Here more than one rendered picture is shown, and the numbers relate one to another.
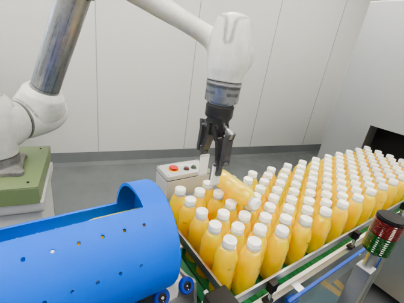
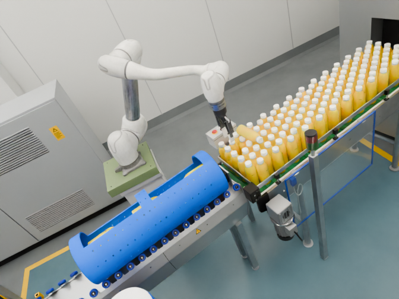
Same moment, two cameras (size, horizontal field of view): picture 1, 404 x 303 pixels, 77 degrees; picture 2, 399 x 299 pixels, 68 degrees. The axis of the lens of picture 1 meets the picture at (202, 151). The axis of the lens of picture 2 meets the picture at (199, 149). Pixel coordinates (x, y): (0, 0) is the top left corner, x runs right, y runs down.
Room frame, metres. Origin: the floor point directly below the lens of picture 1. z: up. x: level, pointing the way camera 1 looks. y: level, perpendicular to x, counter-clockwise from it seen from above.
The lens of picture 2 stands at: (-0.70, -0.32, 2.30)
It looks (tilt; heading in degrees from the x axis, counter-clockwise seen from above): 38 degrees down; 20
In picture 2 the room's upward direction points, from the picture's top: 23 degrees counter-clockwise
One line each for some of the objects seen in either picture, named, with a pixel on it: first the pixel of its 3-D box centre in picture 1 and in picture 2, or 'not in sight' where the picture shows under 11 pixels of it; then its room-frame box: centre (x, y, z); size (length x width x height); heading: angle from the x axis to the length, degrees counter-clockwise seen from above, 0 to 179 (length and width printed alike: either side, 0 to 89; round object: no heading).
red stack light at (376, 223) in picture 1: (386, 226); (310, 136); (0.52, -0.47, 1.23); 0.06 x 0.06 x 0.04
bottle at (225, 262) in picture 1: (223, 266); (251, 174); (0.56, -0.11, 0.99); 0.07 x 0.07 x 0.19
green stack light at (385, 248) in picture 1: (379, 241); (312, 143); (0.52, -0.47, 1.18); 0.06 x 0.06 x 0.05
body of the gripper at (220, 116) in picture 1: (217, 119); (221, 114); (0.67, -0.03, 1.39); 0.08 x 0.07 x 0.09; 37
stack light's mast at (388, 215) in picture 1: (378, 242); (312, 143); (0.52, -0.47, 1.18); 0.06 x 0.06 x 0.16
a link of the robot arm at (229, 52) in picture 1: (230, 48); (212, 84); (0.68, -0.03, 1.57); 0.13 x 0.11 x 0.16; 168
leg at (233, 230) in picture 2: not in sight; (236, 234); (0.59, 0.15, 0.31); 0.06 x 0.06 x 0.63; 37
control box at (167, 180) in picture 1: (183, 177); (222, 133); (0.93, 0.06, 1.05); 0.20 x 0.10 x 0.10; 127
